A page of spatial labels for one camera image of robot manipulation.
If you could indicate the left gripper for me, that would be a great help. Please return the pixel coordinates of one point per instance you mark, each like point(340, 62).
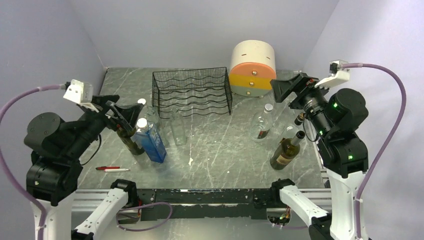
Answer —
point(128, 116)

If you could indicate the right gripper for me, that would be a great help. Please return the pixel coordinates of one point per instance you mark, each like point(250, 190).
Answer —
point(306, 85)

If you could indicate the blue square bottle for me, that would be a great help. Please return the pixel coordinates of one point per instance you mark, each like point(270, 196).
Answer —
point(147, 137)

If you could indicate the clear glass bottle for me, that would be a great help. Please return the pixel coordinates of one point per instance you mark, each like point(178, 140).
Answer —
point(178, 128)

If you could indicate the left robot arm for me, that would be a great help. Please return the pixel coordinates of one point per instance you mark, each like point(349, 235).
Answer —
point(57, 147)

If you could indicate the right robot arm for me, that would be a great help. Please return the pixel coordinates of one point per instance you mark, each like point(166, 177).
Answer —
point(344, 155)

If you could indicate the dark green wine bottle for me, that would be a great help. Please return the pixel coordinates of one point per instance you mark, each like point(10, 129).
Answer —
point(126, 138)

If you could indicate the clear bottle white cap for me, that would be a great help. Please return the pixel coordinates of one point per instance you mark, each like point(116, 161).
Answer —
point(150, 114)

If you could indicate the round clear bottle silver cap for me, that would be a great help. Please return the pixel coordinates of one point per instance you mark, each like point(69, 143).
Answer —
point(261, 123)

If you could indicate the clear bottle gold top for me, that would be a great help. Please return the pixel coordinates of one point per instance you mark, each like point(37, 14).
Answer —
point(291, 128)

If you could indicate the green wine bottle label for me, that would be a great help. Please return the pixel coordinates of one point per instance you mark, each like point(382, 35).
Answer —
point(286, 151)

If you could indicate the round cream drawer cabinet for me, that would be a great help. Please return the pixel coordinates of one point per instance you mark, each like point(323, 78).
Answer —
point(252, 67)

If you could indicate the red pen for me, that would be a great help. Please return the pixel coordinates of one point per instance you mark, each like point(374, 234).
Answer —
point(102, 168)

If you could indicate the white pen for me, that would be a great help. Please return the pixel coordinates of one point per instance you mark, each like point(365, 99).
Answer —
point(116, 170)

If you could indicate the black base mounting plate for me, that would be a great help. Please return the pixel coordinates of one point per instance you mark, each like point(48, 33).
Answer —
point(252, 203)

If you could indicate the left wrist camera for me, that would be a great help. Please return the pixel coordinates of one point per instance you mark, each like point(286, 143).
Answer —
point(79, 92)

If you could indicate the black wire wine rack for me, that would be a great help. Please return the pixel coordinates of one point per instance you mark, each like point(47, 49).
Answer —
point(200, 92)

